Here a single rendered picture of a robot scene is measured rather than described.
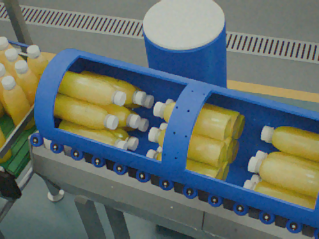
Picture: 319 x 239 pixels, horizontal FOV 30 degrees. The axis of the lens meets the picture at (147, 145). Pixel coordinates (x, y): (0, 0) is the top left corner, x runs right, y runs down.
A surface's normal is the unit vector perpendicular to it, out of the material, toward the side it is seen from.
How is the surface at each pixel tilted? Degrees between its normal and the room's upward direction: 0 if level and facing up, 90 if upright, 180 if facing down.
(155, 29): 0
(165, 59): 90
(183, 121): 27
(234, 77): 0
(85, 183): 70
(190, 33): 0
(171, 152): 62
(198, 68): 90
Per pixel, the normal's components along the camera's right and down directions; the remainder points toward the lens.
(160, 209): -0.45, 0.49
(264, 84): -0.11, -0.62
